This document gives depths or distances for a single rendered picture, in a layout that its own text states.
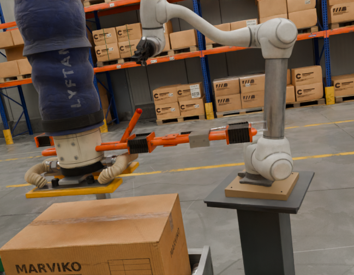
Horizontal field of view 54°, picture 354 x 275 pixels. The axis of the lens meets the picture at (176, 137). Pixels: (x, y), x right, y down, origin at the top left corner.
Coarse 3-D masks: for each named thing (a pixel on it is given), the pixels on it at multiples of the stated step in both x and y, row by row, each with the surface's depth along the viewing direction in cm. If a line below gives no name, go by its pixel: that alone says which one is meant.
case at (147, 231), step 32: (32, 224) 143; (64, 224) 138; (96, 224) 133; (128, 224) 129; (160, 224) 125; (0, 256) 126; (32, 256) 124; (64, 256) 121; (96, 256) 119; (128, 256) 117; (160, 256) 115
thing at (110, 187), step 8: (88, 176) 124; (48, 184) 130; (56, 184) 126; (64, 184) 127; (72, 184) 126; (80, 184) 124; (88, 184) 123; (96, 184) 122; (104, 184) 120; (112, 184) 120; (120, 184) 124; (32, 192) 126; (40, 192) 124; (48, 192) 123; (56, 192) 123; (64, 192) 122; (72, 192) 121; (80, 192) 120; (88, 192) 120; (96, 192) 119; (104, 192) 118; (112, 192) 118
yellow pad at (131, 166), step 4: (128, 164) 140; (132, 164) 141; (136, 164) 142; (128, 168) 137; (132, 168) 137; (96, 172) 139; (100, 172) 139; (124, 172) 136; (128, 172) 136; (56, 176) 143; (60, 176) 143; (64, 176) 142
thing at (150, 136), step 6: (132, 138) 127; (138, 138) 127; (144, 138) 125; (150, 138) 123; (132, 144) 122; (138, 144) 123; (144, 144) 122; (150, 144) 123; (132, 150) 123; (138, 150) 122; (144, 150) 122; (150, 150) 122
